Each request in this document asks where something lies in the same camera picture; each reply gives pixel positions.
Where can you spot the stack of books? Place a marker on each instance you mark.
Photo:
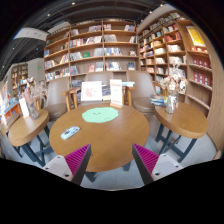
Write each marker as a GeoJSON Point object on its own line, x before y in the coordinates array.
{"type": "Point", "coordinates": [158, 100]}

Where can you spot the round wooden centre table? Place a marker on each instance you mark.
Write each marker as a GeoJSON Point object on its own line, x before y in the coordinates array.
{"type": "Point", "coordinates": [111, 142]}

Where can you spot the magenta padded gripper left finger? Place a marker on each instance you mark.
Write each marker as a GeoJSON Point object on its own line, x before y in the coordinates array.
{"type": "Point", "coordinates": [71, 167]}

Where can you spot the round wooden left table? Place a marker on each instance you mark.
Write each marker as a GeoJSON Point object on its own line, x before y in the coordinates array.
{"type": "Point", "coordinates": [25, 129]}

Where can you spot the dark book on chair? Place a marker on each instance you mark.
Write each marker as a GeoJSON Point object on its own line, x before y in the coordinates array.
{"type": "Point", "coordinates": [106, 93]}

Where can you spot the beige armchair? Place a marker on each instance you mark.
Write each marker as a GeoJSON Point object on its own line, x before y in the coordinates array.
{"type": "Point", "coordinates": [144, 89]}
{"type": "Point", "coordinates": [104, 77]}
{"type": "Point", "coordinates": [56, 102]}

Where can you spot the green round mouse pad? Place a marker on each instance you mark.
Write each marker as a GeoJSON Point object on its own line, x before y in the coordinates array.
{"type": "Point", "coordinates": [100, 114]}

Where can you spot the small white card stand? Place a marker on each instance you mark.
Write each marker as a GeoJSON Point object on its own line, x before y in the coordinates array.
{"type": "Point", "coordinates": [24, 108]}

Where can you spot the wooden bookshelf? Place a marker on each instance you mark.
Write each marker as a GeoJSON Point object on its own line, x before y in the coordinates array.
{"type": "Point", "coordinates": [169, 38]}
{"type": "Point", "coordinates": [91, 46]}

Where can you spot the beige middle armchair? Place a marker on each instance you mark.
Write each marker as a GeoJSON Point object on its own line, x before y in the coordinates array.
{"type": "Point", "coordinates": [104, 77]}

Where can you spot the silver computer mouse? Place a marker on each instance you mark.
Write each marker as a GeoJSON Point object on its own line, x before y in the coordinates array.
{"type": "Point", "coordinates": [69, 132]}

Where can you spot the round wooden table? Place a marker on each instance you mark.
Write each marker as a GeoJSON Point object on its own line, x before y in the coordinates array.
{"type": "Point", "coordinates": [25, 129]}
{"type": "Point", "coordinates": [111, 142]}
{"type": "Point", "coordinates": [186, 121]}

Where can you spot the white red sign stand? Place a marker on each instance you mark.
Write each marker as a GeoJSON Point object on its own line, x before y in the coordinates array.
{"type": "Point", "coordinates": [116, 93]}

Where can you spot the wooden centre bookshelf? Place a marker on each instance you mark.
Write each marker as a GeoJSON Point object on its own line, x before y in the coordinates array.
{"type": "Point", "coordinates": [91, 46]}

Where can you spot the wooden right bookshelf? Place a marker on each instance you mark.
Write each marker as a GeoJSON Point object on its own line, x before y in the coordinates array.
{"type": "Point", "coordinates": [169, 38]}

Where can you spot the glass vase dried flowers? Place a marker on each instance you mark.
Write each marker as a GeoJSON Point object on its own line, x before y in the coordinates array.
{"type": "Point", "coordinates": [32, 94]}
{"type": "Point", "coordinates": [175, 84]}

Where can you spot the glass vase dried flowers left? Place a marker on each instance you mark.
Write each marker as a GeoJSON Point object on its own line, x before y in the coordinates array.
{"type": "Point", "coordinates": [32, 94]}

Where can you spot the round wooden right table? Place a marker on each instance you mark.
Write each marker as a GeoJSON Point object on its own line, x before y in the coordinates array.
{"type": "Point", "coordinates": [186, 121]}

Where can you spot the beige right armchair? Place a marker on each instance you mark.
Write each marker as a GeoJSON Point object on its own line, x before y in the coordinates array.
{"type": "Point", "coordinates": [144, 89]}

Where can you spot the beige left armchair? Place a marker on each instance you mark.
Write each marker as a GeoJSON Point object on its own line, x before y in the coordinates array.
{"type": "Point", "coordinates": [56, 102]}

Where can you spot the white framed picture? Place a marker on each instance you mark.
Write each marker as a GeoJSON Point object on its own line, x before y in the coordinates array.
{"type": "Point", "coordinates": [91, 91]}

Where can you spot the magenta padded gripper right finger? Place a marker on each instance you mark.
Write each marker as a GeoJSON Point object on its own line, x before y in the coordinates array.
{"type": "Point", "coordinates": [152, 166]}

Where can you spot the glass vase dried flowers right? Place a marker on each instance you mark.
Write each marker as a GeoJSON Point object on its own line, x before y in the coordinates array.
{"type": "Point", "coordinates": [175, 84]}

